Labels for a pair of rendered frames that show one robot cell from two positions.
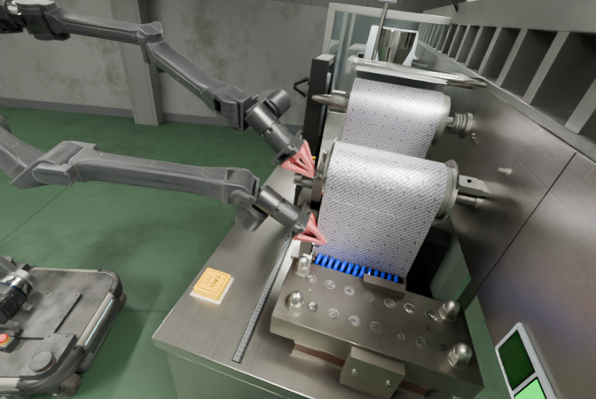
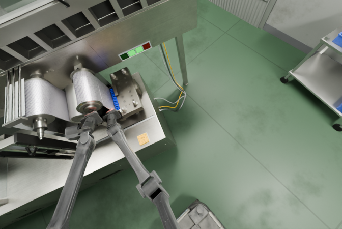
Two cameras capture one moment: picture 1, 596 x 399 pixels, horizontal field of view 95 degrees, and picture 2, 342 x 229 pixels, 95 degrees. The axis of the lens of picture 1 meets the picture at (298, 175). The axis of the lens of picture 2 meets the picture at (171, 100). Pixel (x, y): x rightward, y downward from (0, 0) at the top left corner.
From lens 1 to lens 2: 79 cm
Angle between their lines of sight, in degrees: 67
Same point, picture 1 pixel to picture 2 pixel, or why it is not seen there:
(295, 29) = not seen: outside the picture
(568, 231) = (102, 43)
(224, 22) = not seen: outside the picture
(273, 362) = (148, 108)
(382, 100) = (42, 100)
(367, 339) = (132, 86)
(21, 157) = (161, 196)
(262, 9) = not seen: outside the picture
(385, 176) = (90, 85)
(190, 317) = (154, 135)
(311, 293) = (130, 103)
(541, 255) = (105, 49)
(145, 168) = (132, 154)
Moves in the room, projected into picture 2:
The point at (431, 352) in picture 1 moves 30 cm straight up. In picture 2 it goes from (125, 76) to (106, 52)
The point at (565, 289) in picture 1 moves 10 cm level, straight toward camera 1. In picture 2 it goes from (113, 46) to (125, 48)
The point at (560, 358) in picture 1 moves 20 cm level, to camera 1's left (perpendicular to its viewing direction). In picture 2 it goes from (123, 48) to (137, 66)
